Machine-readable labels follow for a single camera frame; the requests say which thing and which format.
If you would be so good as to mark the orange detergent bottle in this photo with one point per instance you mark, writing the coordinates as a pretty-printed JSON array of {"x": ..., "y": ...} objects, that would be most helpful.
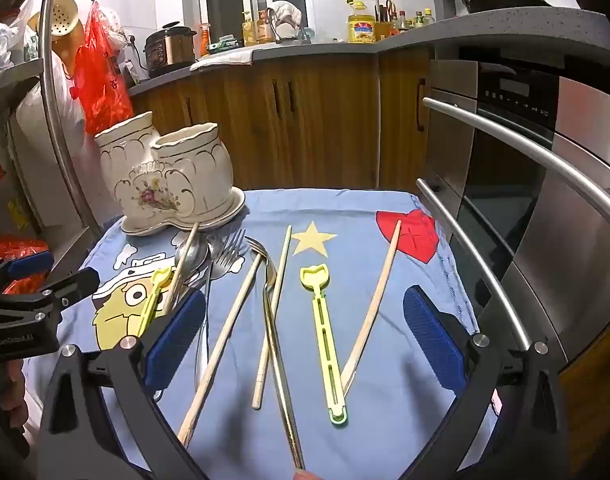
[{"x": 204, "y": 40}]

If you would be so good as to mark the silver spoon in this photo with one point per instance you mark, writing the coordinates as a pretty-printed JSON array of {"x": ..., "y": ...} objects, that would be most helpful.
[
  {"x": 214, "y": 246},
  {"x": 190, "y": 255}
]

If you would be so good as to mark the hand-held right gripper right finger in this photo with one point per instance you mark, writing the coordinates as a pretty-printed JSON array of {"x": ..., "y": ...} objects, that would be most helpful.
[{"x": 432, "y": 340}]

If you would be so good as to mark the grey kitchen countertop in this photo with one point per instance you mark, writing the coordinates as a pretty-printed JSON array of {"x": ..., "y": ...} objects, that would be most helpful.
[{"x": 460, "y": 30}]

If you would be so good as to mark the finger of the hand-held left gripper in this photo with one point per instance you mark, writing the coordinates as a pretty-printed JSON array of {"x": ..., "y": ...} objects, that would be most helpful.
[
  {"x": 30, "y": 263},
  {"x": 70, "y": 285}
]

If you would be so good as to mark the red plastic bag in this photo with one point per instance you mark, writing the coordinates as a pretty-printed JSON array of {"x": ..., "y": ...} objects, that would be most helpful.
[{"x": 102, "y": 85}]

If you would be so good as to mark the kitchen faucet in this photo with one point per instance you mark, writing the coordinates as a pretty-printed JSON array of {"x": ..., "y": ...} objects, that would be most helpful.
[{"x": 272, "y": 25}]

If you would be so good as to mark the wooden knife block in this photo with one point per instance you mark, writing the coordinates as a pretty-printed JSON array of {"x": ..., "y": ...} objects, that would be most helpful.
[{"x": 382, "y": 30}]

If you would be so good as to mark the white plastic bag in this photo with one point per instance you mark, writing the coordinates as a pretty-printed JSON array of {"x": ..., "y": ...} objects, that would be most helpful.
[{"x": 116, "y": 30}]

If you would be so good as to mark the blue printed cloth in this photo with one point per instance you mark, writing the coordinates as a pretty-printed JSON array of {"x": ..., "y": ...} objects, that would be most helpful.
[{"x": 365, "y": 280}]

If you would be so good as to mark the red plastic packaging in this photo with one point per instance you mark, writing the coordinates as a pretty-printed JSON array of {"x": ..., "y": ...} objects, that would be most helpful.
[{"x": 15, "y": 250}]

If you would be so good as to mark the white rag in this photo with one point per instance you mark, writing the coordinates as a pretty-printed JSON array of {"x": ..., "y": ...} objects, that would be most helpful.
[{"x": 287, "y": 12}]

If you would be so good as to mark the green packet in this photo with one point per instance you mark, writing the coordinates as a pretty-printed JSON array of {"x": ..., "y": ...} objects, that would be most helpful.
[{"x": 225, "y": 44}]

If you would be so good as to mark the yellow plastic scoop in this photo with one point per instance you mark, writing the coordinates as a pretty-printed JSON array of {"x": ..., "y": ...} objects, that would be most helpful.
[
  {"x": 157, "y": 282},
  {"x": 315, "y": 277}
]

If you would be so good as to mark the row of sauce bottles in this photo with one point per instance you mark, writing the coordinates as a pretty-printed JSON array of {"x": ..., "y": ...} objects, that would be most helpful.
[{"x": 394, "y": 25}]

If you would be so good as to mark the white towel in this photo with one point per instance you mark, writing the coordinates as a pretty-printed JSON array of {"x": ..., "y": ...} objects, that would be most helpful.
[{"x": 225, "y": 57}]

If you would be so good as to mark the silver fork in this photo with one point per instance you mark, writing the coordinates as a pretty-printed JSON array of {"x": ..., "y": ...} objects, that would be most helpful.
[
  {"x": 235, "y": 242},
  {"x": 225, "y": 265}
]

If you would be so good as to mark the wooden kitchen cabinet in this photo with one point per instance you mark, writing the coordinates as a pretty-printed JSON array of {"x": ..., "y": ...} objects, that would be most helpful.
[{"x": 335, "y": 125}]

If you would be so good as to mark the yellow oil jug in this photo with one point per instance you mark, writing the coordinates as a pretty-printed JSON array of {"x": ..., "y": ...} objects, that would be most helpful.
[{"x": 361, "y": 30}]

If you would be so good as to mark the person's left hand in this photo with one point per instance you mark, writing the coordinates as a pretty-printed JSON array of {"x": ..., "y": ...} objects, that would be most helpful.
[{"x": 12, "y": 395}]

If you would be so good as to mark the floral ceramic utensil holder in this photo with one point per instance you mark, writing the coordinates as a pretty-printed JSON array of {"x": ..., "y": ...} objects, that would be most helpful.
[{"x": 185, "y": 180}]

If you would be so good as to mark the yellow colander ladle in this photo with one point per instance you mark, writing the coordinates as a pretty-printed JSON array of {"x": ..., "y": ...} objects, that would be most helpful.
[{"x": 60, "y": 17}]

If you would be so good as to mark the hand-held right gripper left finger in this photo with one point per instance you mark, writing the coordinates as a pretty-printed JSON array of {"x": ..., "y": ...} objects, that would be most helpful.
[{"x": 177, "y": 340}]

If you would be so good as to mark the wooden chopstick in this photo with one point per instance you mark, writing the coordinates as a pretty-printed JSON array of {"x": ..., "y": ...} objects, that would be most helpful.
[
  {"x": 225, "y": 345},
  {"x": 187, "y": 255},
  {"x": 380, "y": 290},
  {"x": 262, "y": 370}
]

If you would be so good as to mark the electric pressure cooker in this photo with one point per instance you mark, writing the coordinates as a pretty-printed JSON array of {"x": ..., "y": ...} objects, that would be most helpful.
[{"x": 170, "y": 50}]

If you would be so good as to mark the built-in steel oven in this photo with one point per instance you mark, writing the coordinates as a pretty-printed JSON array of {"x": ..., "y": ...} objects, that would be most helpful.
[{"x": 510, "y": 170}]

